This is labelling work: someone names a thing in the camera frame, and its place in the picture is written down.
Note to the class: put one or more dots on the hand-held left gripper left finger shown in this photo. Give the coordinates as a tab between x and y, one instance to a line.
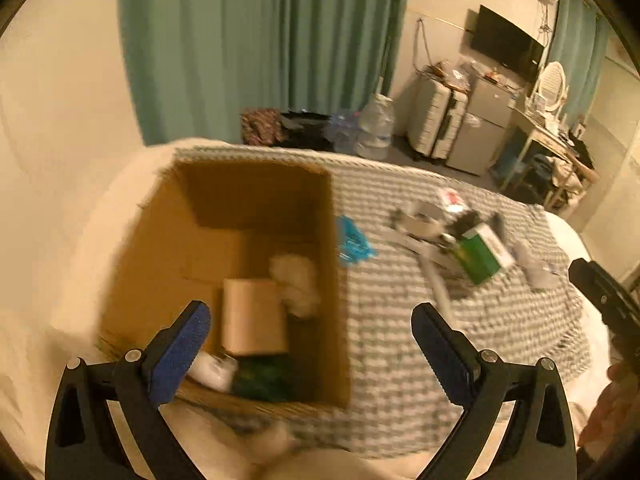
180	355

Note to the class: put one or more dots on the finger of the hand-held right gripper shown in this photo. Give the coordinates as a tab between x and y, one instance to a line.
607	300

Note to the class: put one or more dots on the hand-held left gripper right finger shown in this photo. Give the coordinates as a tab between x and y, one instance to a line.
440	355

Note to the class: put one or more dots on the white ribbed squeeze bottle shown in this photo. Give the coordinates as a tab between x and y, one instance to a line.
537	267

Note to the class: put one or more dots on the green and white medicine box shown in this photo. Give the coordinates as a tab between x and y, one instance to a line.
482	257

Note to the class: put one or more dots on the person's right hand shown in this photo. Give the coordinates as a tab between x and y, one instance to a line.
617	410

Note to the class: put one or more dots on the small white plastic item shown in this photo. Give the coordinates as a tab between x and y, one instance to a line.
215	372

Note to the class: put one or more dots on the green checked cloth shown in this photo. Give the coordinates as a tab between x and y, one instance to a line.
390	360

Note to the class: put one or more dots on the small brown cardboard box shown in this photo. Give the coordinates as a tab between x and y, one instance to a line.
252	317

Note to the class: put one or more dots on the dark green packet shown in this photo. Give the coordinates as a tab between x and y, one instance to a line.
262	380

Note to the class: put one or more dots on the clear tape roll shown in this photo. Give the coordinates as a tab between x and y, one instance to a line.
422	222

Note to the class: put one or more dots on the wooden chair with clothes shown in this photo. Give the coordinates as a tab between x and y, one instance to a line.
557	175

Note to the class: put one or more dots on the white fluffy ball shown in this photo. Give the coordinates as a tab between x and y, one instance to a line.
296	285

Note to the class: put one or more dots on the black and white small item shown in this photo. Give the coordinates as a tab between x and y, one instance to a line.
470	222

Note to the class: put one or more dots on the blue plastic packet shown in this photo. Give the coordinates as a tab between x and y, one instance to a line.
352	242

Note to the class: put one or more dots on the white sachet with red label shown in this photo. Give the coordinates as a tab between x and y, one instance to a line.
452	199

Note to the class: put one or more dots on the blue bin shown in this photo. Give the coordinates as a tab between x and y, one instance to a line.
507	165

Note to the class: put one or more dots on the white dressing desk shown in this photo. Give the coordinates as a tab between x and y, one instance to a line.
542	132

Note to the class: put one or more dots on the grey mini fridge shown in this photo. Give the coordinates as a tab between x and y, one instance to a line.
482	130

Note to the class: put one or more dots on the large clear water jug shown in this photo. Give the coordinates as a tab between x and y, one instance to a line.
372	147
376	115

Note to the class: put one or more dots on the white oval vanity mirror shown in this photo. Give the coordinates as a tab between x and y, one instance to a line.
551	85

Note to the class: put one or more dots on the white hard suitcase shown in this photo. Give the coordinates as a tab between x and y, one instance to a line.
435	120

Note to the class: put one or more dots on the floral patterned bag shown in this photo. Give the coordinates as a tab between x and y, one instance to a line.
261	127

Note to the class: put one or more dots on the pack of water bottles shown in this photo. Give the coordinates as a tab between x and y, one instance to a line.
342	130

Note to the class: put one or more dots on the pile of black bags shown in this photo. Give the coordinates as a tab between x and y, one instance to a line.
307	132

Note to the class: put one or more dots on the narrow green curtain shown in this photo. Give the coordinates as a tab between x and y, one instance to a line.
580	45

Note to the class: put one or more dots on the wide green curtain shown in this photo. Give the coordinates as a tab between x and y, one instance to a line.
225	50

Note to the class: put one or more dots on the black wall television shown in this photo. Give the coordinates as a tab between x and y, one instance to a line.
507	37

